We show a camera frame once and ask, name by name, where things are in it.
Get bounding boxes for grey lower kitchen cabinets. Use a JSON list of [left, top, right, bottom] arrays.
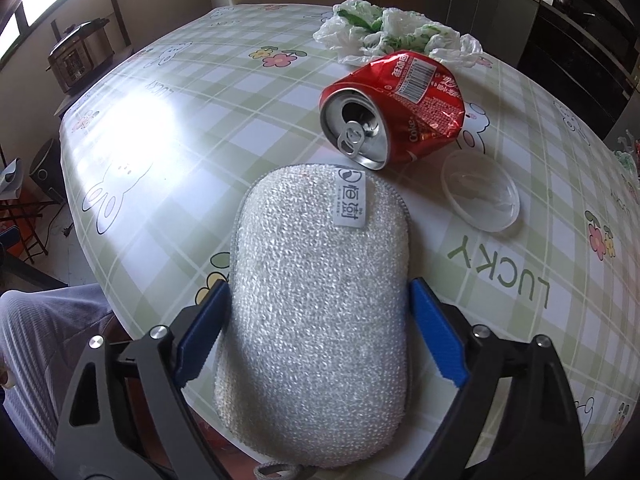
[[445, 0, 541, 51]]

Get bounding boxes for clear plastic lid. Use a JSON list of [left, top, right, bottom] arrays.
[[441, 152, 521, 233]]

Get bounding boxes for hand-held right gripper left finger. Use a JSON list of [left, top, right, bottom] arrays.
[[52, 279, 231, 480]]

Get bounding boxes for checked bunny print tablecloth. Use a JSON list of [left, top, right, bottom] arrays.
[[59, 4, 640, 480]]

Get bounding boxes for white green plastic bag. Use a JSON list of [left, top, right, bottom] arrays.
[[312, 0, 485, 68]]

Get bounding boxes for black stove oven unit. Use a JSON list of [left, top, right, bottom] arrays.
[[517, 5, 640, 136]]

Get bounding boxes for electric pressure cooker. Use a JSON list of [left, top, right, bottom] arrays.
[[47, 19, 116, 93]]

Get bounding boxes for crushed red can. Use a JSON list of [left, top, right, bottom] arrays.
[[319, 51, 468, 171]]

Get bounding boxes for pile of plastic bags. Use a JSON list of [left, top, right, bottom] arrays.
[[612, 130, 640, 181]]

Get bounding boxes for black speaker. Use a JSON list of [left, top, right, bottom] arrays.
[[29, 137, 66, 203]]

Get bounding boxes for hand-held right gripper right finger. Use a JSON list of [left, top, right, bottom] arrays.
[[407, 276, 588, 480]]

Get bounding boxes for dark framed window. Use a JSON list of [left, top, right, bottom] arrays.
[[0, 0, 116, 61]]

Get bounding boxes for person's left leg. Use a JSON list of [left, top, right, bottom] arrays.
[[0, 282, 118, 466]]

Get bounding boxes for black folding stand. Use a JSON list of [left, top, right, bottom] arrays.
[[0, 157, 56, 266]]

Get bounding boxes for silver scouring sponge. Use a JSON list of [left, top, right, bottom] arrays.
[[214, 162, 413, 480]]

